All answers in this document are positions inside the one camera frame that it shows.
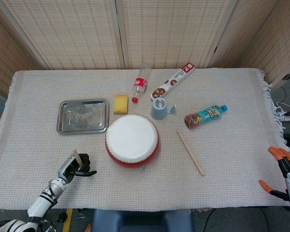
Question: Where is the rectangular metal tray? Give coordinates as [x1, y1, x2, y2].
[56, 98, 111, 135]

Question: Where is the wooden drumstick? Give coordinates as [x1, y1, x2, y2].
[176, 130, 205, 177]
[72, 148, 84, 168]

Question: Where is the white woven tablecloth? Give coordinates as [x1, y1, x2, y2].
[0, 68, 290, 210]

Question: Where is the light blue plastic cup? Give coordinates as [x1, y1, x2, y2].
[150, 97, 177, 121]

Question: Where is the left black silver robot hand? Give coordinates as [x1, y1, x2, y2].
[57, 152, 98, 185]

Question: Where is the clear bottle red label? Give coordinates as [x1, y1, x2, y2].
[131, 64, 153, 104]

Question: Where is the white power strip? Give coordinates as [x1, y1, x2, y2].
[277, 111, 290, 123]

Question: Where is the red drum white skin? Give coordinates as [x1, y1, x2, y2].
[104, 114, 160, 170]

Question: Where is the woven folding screen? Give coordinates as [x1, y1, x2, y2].
[0, 0, 290, 99]

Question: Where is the long white wrap box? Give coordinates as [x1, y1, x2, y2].
[149, 62, 196, 102]

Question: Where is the tea bottle blue cap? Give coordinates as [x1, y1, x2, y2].
[184, 104, 229, 131]

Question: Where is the dark blue chair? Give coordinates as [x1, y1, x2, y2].
[91, 208, 195, 232]

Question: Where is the yellow sponge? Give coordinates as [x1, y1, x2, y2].
[113, 94, 129, 115]

